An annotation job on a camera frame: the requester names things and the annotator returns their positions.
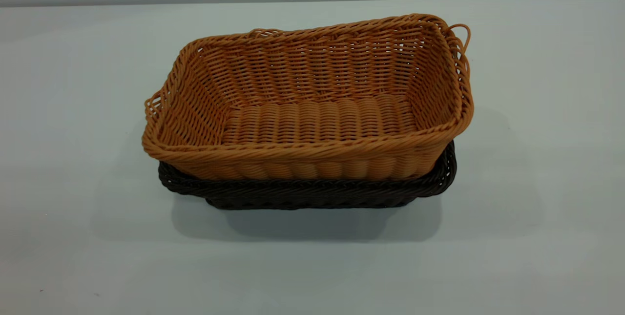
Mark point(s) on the orange woven plastic basket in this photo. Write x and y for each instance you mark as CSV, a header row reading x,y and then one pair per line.
x,y
317,124

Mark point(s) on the black woven plastic basket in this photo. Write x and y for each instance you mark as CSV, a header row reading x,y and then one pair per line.
x,y
312,193

